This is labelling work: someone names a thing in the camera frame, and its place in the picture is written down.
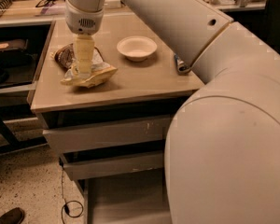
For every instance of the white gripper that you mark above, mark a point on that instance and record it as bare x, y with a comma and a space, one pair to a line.
83, 20

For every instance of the brown chip bag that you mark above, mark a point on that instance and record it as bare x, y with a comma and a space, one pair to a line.
99, 73

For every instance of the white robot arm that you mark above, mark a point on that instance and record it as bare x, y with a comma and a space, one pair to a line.
222, 153

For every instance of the grey drawer cabinet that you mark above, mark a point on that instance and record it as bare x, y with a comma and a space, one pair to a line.
138, 90

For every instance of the top grey drawer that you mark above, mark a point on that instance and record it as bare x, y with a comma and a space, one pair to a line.
107, 134

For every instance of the middle grey drawer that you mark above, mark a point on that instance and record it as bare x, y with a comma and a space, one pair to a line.
91, 164

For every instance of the bottom open grey drawer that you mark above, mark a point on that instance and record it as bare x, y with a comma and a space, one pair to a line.
134, 198

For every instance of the white tissue box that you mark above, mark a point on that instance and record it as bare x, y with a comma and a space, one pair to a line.
112, 4

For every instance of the white paper bowl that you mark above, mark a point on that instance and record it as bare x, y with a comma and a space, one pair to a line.
136, 48

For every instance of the crushed silver soda can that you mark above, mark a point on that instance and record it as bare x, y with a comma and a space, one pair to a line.
181, 67

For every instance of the black desk frame leg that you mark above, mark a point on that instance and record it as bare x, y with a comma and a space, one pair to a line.
19, 129

